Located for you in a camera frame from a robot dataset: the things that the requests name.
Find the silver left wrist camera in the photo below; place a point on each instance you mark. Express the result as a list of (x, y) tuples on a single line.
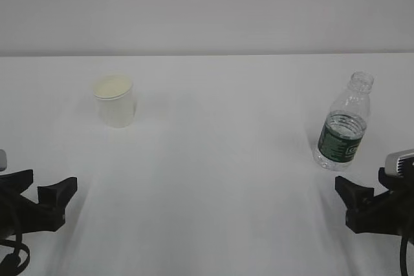
[(3, 160)]

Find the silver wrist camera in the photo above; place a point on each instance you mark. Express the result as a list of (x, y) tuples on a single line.
[(397, 162), (3, 160)]

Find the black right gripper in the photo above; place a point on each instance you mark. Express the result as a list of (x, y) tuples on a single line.
[(367, 213)]

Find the white paper cup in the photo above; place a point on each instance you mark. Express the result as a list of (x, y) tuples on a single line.
[(115, 101)]

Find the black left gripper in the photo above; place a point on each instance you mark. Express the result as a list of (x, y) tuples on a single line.
[(20, 215)]

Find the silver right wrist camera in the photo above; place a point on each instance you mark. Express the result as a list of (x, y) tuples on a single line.
[(397, 162)]

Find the clear water bottle green label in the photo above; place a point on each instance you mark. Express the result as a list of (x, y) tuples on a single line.
[(345, 124)]

